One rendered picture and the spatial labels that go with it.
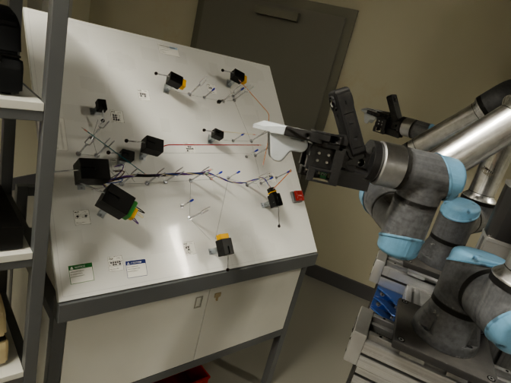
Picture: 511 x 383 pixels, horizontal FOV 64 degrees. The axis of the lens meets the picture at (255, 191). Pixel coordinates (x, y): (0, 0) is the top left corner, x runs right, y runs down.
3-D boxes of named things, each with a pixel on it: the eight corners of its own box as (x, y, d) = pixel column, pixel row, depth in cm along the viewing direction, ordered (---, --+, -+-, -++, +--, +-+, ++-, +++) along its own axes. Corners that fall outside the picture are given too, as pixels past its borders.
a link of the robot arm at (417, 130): (431, 148, 152) (439, 126, 150) (404, 140, 160) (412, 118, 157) (439, 149, 158) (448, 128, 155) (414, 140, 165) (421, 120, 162)
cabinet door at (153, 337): (193, 361, 175) (211, 283, 163) (57, 409, 139) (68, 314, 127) (191, 358, 177) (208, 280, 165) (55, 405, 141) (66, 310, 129)
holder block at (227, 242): (213, 275, 157) (228, 270, 150) (207, 244, 159) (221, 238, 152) (223, 273, 160) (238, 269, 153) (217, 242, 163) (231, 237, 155)
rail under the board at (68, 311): (315, 265, 200) (318, 253, 198) (57, 324, 122) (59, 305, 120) (306, 259, 204) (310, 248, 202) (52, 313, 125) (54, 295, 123)
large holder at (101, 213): (72, 182, 134) (87, 167, 123) (119, 210, 141) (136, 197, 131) (61, 198, 130) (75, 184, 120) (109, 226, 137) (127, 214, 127)
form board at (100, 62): (56, 303, 122) (58, 302, 120) (22, 9, 143) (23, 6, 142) (314, 252, 200) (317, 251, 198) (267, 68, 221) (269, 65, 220)
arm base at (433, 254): (458, 262, 147) (469, 238, 144) (461, 279, 134) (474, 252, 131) (416, 247, 152) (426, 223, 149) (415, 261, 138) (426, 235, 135)
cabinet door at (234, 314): (284, 329, 212) (304, 263, 199) (194, 362, 175) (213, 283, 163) (280, 326, 213) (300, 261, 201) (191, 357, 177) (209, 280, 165)
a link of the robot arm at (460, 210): (424, 231, 140) (439, 194, 135) (441, 226, 149) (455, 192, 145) (458, 247, 132) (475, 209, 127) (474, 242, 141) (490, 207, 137)
